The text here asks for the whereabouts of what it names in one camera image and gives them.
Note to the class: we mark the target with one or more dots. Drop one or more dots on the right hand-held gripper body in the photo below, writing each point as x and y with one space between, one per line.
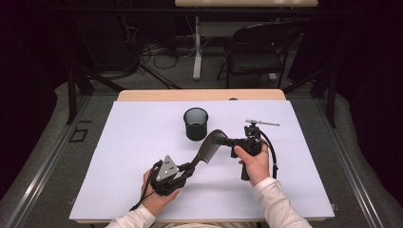
250 145

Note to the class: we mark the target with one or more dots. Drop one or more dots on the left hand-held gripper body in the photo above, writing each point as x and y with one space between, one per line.
166 182

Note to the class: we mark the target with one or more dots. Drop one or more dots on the black comb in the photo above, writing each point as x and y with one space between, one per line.
209 148

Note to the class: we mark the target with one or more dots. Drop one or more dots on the person's right hand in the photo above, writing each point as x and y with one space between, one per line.
258 167

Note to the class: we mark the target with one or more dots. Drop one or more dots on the person's left hand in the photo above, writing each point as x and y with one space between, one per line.
155 204

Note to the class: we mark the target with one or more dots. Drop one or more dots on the black mesh pen cup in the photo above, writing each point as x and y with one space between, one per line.
196 131

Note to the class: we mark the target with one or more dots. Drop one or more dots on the white board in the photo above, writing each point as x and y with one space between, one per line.
133 139

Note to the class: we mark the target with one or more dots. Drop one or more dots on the wooden table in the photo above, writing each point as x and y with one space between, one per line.
190 95

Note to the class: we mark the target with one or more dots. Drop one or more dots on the black folding chair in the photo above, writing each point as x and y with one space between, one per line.
253 63

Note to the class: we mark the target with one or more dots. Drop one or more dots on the black metal stand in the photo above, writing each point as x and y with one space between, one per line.
72 95
331 98

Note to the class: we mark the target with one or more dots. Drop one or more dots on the white-legged wooden desk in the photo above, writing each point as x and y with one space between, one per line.
247 3

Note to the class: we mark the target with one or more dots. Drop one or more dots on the metal floor rail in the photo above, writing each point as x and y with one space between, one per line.
41 171
351 171

